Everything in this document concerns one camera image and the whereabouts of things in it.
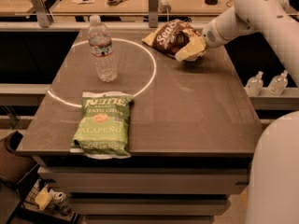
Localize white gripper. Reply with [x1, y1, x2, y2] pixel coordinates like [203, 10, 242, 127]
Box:
[175, 18, 229, 62]

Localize brown chip bag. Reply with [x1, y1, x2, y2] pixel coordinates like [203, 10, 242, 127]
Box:
[142, 20, 201, 59]

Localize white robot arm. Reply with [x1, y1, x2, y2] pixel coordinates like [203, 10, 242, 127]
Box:
[202, 0, 299, 224]

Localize green jalapeno chip bag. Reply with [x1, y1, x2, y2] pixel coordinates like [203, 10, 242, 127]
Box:
[70, 91, 134, 160]

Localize white power strip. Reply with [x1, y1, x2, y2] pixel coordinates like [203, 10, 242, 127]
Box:
[158, 0, 171, 13]

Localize left sanitizer bottle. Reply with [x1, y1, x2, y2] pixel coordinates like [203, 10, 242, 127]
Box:
[245, 71, 263, 97]

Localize sanitizer bottle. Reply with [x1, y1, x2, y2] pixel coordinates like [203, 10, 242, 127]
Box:
[245, 71, 263, 97]
[267, 70, 288, 95]

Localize right sanitizer bottle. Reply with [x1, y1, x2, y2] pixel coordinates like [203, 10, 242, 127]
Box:
[267, 70, 288, 95]

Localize clear plastic water bottle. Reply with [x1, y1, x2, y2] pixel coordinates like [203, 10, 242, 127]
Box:
[88, 15, 118, 82]

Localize scissors on desk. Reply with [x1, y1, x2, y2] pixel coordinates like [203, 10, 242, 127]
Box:
[107, 0, 128, 6]

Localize yellow cloth on shelf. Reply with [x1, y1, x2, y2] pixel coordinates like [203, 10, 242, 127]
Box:
[35, 188, 52, 211]

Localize dark chair at left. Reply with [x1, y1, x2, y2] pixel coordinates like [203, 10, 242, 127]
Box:
[0, 131, 36, 224]

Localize middle metal bracket post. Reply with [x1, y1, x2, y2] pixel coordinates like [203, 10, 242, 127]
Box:
[149, 0, 158, 28]

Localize metal bracket post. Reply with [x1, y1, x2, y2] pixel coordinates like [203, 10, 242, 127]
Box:
[30, 0, 52, 28]
[149, 0, 158, 28]

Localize left metal bracket post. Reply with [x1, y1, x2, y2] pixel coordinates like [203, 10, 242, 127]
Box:
[30, 0, 52, 28]

